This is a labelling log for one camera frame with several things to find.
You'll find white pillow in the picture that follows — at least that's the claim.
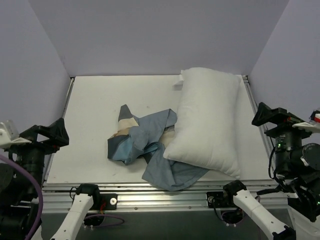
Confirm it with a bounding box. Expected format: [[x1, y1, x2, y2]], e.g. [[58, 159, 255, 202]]
[[163, 67, 241, 178]]

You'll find striped blue beige pillowcase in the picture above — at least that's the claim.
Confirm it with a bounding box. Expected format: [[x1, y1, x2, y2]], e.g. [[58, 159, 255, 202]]
[[107, 104, 208, 192]]

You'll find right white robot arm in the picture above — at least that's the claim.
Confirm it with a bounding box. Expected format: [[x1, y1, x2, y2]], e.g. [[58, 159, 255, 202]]
[[222, 102, 320, 240]]

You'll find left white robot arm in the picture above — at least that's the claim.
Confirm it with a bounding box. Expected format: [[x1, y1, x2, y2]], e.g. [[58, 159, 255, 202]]
[[0, 118, 101, 240]]

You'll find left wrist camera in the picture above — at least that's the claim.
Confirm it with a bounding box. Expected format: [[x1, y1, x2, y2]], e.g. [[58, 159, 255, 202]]
[[0, 120, 31, 150]]

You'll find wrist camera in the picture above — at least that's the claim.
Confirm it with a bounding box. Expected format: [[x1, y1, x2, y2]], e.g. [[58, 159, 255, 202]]
[[292, 108, 320, 134], [0, 120, 31, 150]]

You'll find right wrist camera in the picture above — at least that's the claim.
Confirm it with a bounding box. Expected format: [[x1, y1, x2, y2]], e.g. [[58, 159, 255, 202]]
[[292, 108, 320, 134]]

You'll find black looped wire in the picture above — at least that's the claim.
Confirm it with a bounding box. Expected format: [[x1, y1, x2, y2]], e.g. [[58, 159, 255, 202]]
[[268, 147, 286, 186]]

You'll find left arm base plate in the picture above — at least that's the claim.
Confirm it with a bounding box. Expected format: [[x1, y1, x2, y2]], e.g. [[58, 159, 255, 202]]
[[92, 193, 118, 212]]

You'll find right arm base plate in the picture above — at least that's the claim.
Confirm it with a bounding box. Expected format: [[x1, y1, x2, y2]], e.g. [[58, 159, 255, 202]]
[[206, 191, 237, 209]]

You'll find aluminium rail frame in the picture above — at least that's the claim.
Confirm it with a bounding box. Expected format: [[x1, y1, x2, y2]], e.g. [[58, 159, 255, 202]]
[[41, 74, 300, 216]]

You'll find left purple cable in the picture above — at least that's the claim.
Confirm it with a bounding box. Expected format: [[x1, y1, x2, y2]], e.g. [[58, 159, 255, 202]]
[[0, 153, 125, 240]]

